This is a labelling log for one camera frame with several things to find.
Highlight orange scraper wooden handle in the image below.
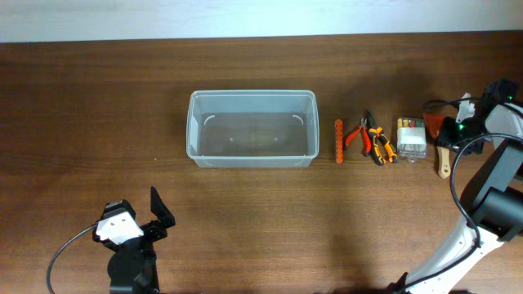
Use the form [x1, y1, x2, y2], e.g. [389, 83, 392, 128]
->
[422, 112, 452, 180]

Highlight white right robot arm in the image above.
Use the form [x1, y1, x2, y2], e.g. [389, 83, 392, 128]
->
[387, 78, 522, 293]

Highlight orange black long-nose pliers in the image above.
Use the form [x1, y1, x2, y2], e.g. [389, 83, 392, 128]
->
[366, 109, 398, 166]

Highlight orange perforated strip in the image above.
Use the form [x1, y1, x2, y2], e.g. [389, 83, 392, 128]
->
[334, 119, 343, 164]

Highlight clear screwdriver bit case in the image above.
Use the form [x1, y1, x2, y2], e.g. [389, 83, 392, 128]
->
[397, 118, 427, 163]

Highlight small red cutting pliers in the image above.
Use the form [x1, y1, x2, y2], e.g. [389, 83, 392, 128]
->
[343, 118, 371, 157]

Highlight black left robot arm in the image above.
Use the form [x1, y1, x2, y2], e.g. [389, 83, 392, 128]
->
[92, 186, 176, 294]

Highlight clear plastic container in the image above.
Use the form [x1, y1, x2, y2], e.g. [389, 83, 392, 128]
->
[186, 90, 320, 168]

